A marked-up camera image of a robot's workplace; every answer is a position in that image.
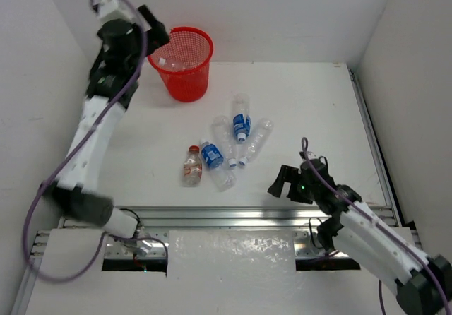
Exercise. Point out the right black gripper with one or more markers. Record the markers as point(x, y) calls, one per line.
point(287, 173)

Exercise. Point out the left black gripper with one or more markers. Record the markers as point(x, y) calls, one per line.
point(150, 27)

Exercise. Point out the large clear plastic bottle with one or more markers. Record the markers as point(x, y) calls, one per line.
point(172, 66)

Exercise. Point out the clear crushed bottle blue cap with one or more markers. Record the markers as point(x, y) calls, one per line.
point(256, 141)

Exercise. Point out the blue-label plastic bottle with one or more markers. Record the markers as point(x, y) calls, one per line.
point(241, 119)

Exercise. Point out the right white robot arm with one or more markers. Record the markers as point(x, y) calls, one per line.
point(420, 283)

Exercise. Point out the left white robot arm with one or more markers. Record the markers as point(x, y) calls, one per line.
point(113, 79)

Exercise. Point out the red mesh plastic bin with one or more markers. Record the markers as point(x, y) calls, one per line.
point(192, 46)

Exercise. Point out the blue-label bottle white cap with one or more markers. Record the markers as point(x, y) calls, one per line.
point(222, 177)

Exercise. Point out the clear bottle blue-white cap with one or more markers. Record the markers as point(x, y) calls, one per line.
point(224, 140)

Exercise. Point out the red-capped labelled plastic bottle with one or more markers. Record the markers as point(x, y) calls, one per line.
point(192, 167)

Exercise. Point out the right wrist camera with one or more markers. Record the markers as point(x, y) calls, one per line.
point(308, 155)

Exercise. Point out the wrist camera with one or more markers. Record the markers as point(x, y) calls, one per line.
point(308, 155)
point(109, 7)

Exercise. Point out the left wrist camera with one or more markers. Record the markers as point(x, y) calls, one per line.
point(109, 7)

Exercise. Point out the aluminium frame rail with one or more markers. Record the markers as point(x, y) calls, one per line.
point(228, 217)

